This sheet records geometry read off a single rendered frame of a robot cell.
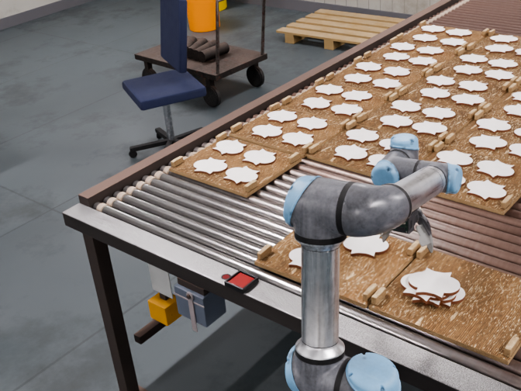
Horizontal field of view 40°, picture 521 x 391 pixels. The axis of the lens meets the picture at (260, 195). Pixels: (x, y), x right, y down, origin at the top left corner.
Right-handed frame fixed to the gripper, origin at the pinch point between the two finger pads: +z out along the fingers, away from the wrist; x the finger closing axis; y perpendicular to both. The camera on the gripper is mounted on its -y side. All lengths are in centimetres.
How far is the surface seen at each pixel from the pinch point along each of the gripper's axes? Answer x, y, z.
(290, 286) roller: -30.9, 17.4, 12.2
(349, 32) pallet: -250, -443, 63
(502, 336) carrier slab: 31.8, 12.3, 13.1
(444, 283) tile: 12.6, 3.7, 7.1
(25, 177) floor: -332, -111, 84
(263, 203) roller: -66, -21, 9
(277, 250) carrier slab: -43.0, 5.3, 9.2
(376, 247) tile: -14.8, -9.3, 8.8
